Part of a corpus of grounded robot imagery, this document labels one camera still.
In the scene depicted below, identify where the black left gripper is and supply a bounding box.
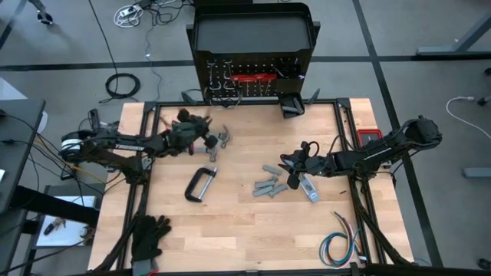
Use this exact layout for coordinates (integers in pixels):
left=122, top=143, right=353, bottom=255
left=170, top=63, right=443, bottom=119
left=168, top=108, right=219, bottom=156

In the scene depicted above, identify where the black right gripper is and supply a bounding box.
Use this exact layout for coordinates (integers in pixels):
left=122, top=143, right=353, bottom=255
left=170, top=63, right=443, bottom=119
left=278, top=140, right=334, bottom=191

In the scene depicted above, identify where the silver aluminium spirit level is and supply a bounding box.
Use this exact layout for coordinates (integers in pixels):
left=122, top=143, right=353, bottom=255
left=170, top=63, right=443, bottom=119
left=298, top=174, right=321, bottom=204

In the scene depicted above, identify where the black C-clamp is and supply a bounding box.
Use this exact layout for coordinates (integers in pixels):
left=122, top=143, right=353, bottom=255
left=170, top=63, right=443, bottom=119
left=183, top=165, right=219, bottom=203

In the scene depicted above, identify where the black plastic bin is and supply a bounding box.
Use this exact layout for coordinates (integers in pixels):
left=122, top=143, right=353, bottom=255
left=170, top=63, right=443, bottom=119
left=278, top=93, right=306, bottom=119

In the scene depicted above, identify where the black power strip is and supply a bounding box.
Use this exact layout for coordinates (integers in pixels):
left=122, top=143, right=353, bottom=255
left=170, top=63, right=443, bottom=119
left=87, top=108, right=102, bottom=131

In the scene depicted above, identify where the black work glove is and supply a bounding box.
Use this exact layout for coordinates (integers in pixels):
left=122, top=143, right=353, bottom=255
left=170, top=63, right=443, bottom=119
left=130, top=214, right=173, bottom=276

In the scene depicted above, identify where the black pegboard tool cart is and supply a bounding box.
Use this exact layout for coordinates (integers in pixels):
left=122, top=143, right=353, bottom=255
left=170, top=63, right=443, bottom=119
left=180, top=2, right=321, bottom=105

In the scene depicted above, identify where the white power strip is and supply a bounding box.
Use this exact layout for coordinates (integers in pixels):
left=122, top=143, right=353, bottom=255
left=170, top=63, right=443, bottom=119
left=113, top=3, right=145, bottom=28

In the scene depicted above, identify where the white paper sheet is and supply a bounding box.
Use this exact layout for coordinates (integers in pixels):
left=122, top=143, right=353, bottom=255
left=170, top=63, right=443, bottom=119
left=35, top=195, right=97, bottom=248

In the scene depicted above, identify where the bunch of keys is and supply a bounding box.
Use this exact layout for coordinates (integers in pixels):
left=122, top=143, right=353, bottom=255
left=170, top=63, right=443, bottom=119
left=42, top=216, right=67, bottom=236

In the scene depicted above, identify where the black desk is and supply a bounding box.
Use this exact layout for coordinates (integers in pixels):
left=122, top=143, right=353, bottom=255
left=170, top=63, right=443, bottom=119
left=0, top=98, right=47, bottom=215

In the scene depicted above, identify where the black chair base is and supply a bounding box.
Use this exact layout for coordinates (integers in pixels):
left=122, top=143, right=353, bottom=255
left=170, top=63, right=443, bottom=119
left=27, top=0, right=54, bottom=26

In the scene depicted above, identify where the grey table leg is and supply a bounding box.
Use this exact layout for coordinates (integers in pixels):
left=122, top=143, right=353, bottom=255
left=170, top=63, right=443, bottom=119
left=416, top=13, right=491, bottom=57

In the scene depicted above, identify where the grey table foot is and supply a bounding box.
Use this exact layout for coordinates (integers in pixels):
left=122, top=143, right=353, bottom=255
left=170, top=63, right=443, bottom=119
left=462, top=166, right=491, bottom=179

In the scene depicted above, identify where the black aluminium table frame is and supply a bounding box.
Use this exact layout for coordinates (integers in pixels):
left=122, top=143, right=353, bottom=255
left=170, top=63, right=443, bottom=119
left=114, top=97, right=388, bottom=276

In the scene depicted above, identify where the black coiled floor cable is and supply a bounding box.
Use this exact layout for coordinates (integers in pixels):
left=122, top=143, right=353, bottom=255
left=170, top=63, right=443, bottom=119
left=98, top=71, right=142, bottom=104

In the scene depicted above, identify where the multicoloured wire bundle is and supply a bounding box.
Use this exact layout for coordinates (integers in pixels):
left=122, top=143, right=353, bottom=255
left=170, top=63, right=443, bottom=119
left=318, top=212, right=364, bottom=268

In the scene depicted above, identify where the white floor cable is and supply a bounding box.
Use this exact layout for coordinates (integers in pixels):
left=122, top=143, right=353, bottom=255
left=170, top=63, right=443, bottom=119
left=445, top=95, right=491, bottom=140

